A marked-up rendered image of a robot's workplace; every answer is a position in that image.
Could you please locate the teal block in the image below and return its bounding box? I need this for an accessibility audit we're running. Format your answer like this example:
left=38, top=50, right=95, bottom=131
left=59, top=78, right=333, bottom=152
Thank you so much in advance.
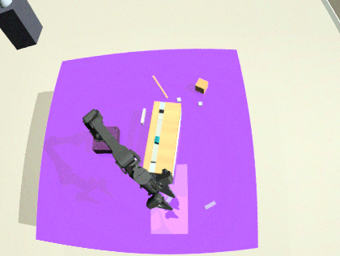
left=154, top=136, right=160, bottom=145

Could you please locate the orange cube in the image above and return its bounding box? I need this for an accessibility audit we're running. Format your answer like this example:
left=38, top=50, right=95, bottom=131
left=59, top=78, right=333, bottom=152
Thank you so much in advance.
left=195, top=78, right=208, bottom=94

